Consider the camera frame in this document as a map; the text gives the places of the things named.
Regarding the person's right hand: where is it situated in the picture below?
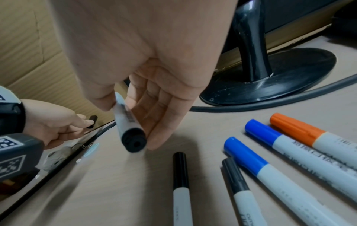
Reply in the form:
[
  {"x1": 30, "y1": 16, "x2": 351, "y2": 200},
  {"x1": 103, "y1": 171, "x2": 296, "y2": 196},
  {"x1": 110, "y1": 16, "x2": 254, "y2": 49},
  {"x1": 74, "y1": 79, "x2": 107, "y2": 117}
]
[{"x1": 47, "y1": 0, "x2": 240, "y2": 151}]

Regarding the person's left hand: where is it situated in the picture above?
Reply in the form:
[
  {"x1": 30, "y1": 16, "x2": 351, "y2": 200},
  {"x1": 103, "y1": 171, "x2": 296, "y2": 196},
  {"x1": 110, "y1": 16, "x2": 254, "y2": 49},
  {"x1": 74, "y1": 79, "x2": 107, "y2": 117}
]
[{"x1": 21, "y1": 98, "x2": 95, "y2": 150}]

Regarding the white marker without cap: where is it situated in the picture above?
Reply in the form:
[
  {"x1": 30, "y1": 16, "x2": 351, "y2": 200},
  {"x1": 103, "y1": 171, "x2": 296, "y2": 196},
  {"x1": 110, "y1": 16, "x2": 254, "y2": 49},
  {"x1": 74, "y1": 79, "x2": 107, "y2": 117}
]
[{"x1": 112, "y1": 91, "x2": 147, "y2": 153}]

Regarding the brown cardboard box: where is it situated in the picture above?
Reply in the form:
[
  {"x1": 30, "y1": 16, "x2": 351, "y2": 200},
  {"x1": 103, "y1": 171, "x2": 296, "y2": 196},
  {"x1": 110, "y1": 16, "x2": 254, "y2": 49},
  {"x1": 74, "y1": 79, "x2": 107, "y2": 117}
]
[{"x1": 0, "y1": 0, "x2": 129, "y2": 124}]

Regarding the black monitor stand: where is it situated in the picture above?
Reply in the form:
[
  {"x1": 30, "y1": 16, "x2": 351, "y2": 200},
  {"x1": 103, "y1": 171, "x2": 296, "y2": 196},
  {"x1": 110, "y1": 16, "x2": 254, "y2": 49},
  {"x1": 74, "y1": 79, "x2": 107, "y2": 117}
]
[{"x1": 199, "y1": 0, "x2": 337, "y2": 106}]

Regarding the black monitor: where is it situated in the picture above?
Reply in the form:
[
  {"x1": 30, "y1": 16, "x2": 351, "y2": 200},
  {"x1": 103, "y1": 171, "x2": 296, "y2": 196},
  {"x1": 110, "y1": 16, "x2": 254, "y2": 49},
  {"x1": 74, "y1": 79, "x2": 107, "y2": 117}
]
[{"x1": 261, "y1": 0, "x2": 348, "y2": 34}]

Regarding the blue cap marker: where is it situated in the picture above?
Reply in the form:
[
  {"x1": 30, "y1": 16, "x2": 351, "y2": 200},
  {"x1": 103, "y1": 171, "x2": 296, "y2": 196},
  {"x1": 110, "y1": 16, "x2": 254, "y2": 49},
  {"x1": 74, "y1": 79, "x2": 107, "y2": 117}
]
[
  {"x1": 244, "y1": 118, "x2": 357, "y2": 193},
  {"x1": 223, "y1": 136, "x2": 357, "y2": 226}
]

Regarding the grey cap marker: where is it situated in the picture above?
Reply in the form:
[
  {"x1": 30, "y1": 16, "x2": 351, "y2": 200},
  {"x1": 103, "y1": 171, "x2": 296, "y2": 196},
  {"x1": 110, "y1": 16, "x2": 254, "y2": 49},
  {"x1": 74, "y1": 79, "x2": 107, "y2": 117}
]
[{"x1": 221, "y1": 157, "x2": 269, "y2": 226}]

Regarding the orange cap marker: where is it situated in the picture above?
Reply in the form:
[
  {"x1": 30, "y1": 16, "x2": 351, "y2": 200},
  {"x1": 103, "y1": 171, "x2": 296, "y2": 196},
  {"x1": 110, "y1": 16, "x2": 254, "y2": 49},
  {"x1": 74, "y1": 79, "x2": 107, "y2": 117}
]
[{"x1": 269, "y1": 112, "x2": 357, "y2": 171}]

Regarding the grey plush keychain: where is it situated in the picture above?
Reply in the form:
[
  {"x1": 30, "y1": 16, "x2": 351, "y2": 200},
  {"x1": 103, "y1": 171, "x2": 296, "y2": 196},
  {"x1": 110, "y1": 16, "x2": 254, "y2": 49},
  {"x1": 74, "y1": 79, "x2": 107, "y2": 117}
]
[{"x1": 42, "y1": 141, "x2": 95, "y2": 171}]

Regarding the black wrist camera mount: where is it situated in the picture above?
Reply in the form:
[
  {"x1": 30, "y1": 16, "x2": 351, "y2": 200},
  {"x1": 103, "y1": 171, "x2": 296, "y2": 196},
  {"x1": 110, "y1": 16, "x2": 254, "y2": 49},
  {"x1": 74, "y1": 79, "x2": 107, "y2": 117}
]
[{"x1": 0, "y1": 85, "x2": 45, "y2": 184}]

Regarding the thin black cable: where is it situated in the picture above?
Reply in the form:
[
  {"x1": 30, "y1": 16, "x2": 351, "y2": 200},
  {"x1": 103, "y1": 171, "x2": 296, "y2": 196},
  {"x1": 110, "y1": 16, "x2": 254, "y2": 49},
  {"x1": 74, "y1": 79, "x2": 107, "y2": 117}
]
[{"x1": 75, "y1": 121, "x2": 117, "y2": 155}]

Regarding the thick grey cable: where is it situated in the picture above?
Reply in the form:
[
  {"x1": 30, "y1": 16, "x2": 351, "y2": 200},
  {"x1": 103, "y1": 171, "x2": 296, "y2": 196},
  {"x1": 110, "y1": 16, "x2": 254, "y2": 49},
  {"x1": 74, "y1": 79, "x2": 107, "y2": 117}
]
[{"x1": 190, "y1": 73, "x2": 357, "y2": 112}]

